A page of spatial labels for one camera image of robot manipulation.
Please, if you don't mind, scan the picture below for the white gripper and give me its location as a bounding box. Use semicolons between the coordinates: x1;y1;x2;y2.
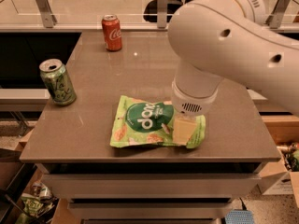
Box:
171;82;218;146

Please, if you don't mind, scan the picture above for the green rice chip bag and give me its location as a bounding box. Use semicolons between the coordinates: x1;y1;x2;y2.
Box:
110;95;206;149

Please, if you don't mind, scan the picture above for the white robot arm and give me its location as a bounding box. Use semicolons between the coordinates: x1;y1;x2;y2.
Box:
168;0;299;116

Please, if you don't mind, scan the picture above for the red coke can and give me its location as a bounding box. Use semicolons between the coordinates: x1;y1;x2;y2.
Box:
102;14;122;51

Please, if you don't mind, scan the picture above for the green soda can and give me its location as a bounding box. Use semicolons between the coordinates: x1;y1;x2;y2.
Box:
39;59;77;105

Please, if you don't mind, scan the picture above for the green bag on floor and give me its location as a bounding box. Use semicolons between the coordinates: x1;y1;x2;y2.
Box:
15;193;43;224

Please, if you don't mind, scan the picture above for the upper white drawer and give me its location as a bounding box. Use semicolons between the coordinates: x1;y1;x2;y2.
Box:
42;174;260;199

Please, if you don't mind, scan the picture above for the white drawer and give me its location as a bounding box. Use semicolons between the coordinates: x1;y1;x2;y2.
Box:
68;203;232;220
42;174;260;199

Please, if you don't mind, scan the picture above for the blue mesh object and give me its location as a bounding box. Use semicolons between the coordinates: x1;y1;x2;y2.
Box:
224;210;255;224

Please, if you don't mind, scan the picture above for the cardboard box right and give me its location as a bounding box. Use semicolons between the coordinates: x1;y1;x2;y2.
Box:
258;142;299;208

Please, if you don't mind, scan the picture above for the black office chair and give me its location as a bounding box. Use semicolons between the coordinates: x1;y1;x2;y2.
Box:
143;0;192;22

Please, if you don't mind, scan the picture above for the lower white drawer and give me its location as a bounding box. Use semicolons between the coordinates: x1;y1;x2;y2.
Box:
68;203;232;220

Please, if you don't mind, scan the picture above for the middle metal railing bracket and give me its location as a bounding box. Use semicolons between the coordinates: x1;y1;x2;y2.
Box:
157;0;167;29

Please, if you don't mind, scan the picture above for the metal railing bracket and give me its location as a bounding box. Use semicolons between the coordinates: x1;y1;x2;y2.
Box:
157;0;167;29
36;0;57;28
265;0;291;29

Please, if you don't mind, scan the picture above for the right metal railing bracket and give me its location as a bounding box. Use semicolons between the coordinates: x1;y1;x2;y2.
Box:
265;0;291;29

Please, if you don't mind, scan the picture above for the left metal railing bracket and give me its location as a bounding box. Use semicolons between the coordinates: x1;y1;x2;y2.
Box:
36;0;57;28

